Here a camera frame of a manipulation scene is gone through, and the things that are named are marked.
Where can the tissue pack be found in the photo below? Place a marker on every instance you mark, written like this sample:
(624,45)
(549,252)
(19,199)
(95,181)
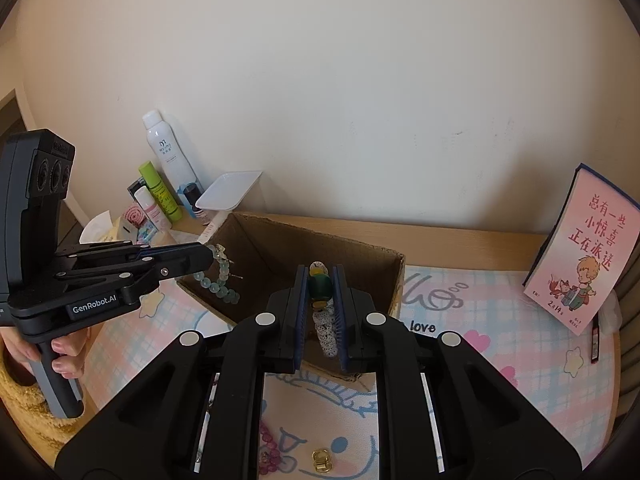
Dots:
(100,225)

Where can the pink round spiral item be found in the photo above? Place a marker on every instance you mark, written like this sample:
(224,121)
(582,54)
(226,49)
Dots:
(135,215)

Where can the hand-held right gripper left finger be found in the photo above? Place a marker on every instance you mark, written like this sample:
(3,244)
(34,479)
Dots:
(300,310)

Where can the white plastic bag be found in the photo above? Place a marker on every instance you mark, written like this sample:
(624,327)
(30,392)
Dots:
(611,312)

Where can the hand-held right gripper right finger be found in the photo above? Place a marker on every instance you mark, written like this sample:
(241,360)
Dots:
(338,310)

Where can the brown cardboard box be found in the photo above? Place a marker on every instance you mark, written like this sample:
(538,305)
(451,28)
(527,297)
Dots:
(280,245)

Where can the cartoon printed mat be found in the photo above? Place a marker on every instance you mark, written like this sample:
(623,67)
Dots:
(500,360)

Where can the green tube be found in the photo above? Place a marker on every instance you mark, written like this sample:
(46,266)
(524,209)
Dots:
(162,195)

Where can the white plastic tray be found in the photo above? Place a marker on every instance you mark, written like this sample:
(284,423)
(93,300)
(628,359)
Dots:
(227,190)

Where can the person's left hand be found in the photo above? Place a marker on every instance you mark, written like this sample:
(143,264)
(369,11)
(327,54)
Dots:
(64,357)

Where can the teal patterned packet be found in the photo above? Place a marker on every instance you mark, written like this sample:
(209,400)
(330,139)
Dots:
(148,232)

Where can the pink and white bottle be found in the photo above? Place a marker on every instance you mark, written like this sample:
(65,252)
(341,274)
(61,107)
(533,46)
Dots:
(153,210)

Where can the brown wooden door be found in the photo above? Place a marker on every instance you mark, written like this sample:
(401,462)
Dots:
(12,115)

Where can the small dark bottle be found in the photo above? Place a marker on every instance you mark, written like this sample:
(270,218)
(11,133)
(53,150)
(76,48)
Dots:
(191,196)

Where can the white spray bottle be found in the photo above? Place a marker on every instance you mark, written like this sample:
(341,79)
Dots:
(167,150)

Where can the gold metal clasp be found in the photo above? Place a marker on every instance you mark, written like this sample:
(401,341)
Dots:
(321,461)

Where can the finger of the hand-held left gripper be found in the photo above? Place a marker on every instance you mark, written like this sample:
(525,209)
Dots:
(175,264)
(115,250)

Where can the small black box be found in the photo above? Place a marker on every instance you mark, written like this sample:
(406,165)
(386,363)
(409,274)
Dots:
(134,186)

